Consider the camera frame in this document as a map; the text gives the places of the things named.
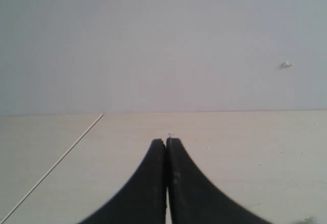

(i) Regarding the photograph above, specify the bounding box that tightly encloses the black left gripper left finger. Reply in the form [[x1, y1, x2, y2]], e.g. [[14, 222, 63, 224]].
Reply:
[[82, 139, 167, 223]]

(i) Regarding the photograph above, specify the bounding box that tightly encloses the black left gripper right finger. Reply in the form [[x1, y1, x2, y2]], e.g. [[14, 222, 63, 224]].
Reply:
[[166, 138, 269, 223]]

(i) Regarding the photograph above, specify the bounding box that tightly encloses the white wall blob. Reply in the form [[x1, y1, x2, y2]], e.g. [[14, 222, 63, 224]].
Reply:
[[279, 61, 293, 69]]

